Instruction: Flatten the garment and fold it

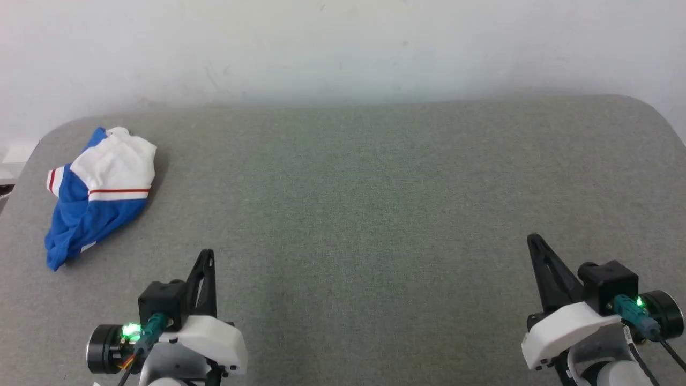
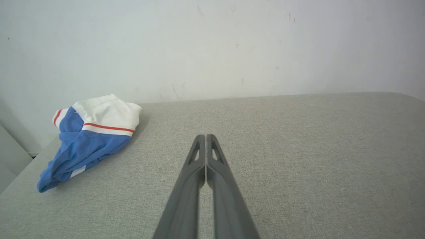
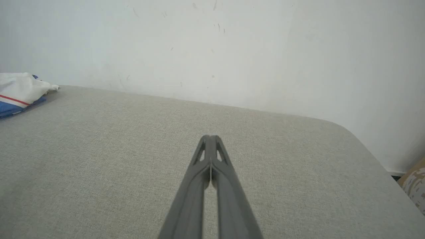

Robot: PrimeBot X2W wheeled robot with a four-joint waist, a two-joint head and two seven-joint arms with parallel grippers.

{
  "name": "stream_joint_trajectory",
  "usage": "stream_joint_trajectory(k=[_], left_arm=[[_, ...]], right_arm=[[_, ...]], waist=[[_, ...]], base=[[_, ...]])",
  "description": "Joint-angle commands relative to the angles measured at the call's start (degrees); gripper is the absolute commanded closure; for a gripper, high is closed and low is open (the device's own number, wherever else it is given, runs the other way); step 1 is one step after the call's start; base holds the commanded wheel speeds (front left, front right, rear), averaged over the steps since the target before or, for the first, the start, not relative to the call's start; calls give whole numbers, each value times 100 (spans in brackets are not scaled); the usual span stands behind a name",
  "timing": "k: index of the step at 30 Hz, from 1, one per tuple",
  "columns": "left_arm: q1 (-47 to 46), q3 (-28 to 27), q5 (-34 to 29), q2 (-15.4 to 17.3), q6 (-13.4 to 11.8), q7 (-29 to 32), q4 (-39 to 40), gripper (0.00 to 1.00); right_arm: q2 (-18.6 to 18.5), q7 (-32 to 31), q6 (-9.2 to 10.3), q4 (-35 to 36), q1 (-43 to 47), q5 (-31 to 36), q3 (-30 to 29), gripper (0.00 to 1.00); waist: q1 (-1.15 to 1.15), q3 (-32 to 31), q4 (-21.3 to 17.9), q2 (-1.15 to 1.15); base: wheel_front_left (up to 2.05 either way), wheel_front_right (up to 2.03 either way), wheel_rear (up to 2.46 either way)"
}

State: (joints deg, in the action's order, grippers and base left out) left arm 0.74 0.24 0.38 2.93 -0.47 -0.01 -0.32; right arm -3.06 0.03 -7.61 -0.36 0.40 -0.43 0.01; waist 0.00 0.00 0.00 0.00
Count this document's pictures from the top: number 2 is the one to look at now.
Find blue white red-striped garment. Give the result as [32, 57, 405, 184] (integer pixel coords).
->
[37, 94, 142, 193]

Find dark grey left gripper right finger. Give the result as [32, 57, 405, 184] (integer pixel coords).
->
[206, 134, 261, 239]

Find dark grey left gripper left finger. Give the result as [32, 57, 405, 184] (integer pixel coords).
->
[153, 134, 207, 239]

